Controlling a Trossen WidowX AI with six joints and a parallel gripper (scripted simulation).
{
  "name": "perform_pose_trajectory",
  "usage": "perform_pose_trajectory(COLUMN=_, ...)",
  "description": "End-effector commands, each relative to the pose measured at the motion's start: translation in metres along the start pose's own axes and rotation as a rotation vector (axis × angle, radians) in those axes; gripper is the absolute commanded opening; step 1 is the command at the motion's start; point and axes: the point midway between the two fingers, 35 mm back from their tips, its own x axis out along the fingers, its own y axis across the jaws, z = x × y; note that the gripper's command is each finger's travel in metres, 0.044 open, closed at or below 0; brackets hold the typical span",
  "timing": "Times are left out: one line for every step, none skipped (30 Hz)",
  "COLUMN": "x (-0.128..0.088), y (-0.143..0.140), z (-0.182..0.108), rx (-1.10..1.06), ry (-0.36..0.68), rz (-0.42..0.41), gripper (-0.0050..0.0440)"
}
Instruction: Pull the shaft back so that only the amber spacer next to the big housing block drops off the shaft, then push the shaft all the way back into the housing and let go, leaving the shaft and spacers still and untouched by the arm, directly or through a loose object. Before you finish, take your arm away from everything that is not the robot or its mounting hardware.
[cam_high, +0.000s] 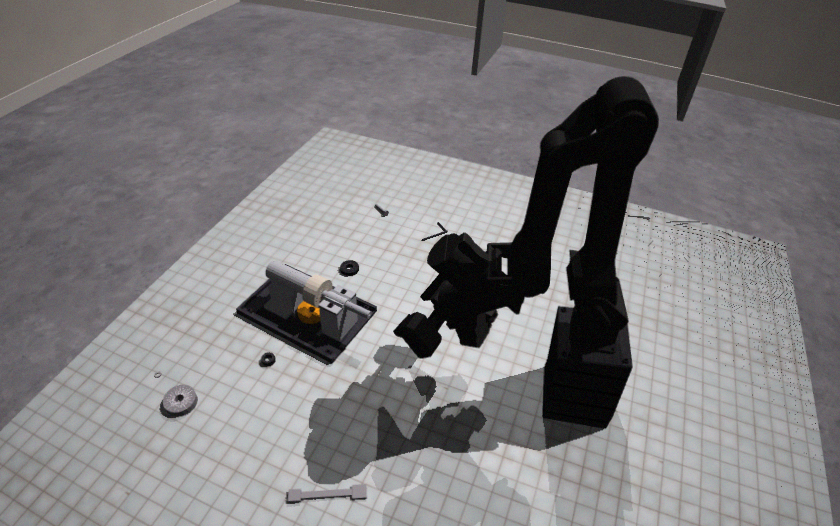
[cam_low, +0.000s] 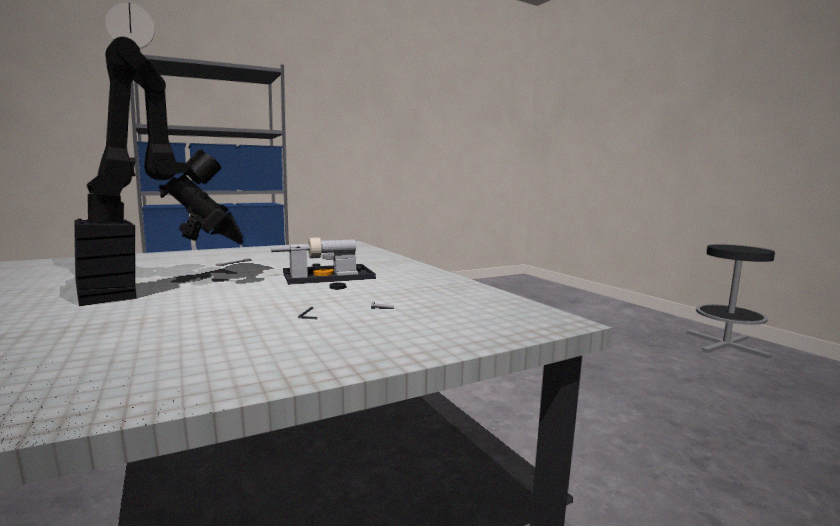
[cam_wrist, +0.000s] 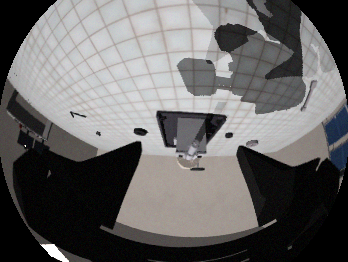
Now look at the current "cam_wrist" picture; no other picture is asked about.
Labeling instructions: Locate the grey ring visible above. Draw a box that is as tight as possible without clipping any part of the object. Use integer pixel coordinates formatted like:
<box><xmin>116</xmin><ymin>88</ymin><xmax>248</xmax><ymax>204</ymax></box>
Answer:
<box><xmin>246</xmin><ymin>140</ymin><xmax>258</xmax><ymax>147</ymax></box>

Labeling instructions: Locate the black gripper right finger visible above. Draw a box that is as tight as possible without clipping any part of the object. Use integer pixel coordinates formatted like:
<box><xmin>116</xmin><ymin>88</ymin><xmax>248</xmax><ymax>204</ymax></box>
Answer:
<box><xmin>236</xmin><ymin>145</ymin><xmax>320</xmax><ymax>227</ymax></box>

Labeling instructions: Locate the black rubber ring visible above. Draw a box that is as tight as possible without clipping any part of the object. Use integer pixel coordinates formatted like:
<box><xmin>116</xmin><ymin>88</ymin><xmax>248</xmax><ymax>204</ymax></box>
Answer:
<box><xmin>225</xmin><ymin>132</ymin><xmax>233</xmax><ymax>138</ymax></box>
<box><xmin>134</xmin><ymin>128</ymin><xmax>147</xmax><ymax>136</ymax></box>

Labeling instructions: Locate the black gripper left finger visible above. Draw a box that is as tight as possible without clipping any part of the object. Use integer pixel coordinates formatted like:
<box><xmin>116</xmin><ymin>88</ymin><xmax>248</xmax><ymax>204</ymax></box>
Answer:
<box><xmin>42</xmin><ymin>141</ymin><xmax>142</xmax><ymax>230</ymax></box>

